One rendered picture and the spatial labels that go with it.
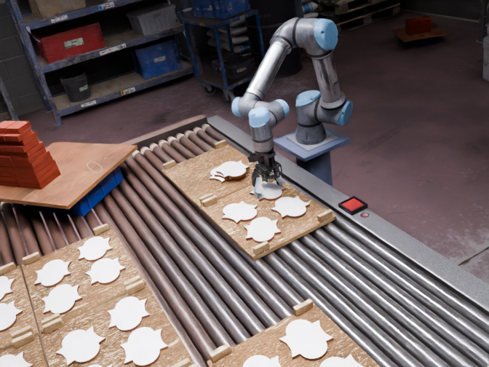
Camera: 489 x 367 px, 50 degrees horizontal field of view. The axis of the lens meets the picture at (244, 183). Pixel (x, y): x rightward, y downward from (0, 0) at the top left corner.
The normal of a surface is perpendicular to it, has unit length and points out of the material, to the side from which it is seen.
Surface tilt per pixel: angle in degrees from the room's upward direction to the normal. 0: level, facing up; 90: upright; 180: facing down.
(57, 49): 90
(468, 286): 0
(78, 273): 0
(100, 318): 0
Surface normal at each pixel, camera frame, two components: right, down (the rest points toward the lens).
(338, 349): -0.16, -0.85
